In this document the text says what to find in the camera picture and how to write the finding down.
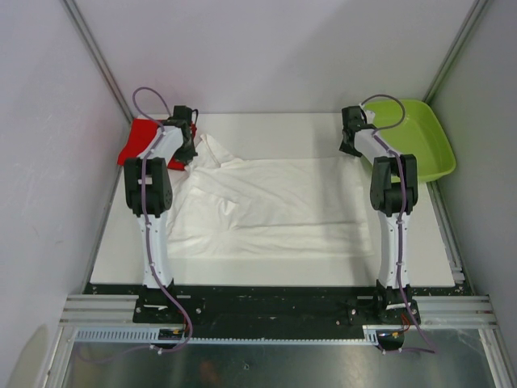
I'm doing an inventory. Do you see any white t shirt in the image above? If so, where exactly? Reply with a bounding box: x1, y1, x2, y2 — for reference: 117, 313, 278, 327
166, 135, 373, 260

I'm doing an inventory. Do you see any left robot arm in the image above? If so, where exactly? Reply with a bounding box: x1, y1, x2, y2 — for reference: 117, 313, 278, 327
118, 106, 199, 291

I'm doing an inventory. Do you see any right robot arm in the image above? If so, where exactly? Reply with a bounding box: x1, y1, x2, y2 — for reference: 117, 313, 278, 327
339, 105, 418, 324

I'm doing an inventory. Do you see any folded red t shirt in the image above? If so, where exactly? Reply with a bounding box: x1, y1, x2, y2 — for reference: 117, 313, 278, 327
117, 119, 197, 171

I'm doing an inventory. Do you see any green plastic basin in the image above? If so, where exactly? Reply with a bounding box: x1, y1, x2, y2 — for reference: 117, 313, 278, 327
362, 99, 456, 183

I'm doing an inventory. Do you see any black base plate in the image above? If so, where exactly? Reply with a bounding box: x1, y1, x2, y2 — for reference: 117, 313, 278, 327
85, 284, 420, 339

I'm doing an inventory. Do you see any aluminium frame rail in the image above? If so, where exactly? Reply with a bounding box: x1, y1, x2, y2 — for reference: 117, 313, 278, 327
415, 296, 498, 329

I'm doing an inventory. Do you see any grey slotted cable duct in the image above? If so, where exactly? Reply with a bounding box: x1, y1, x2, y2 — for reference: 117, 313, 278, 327
74, 325, 405, 345

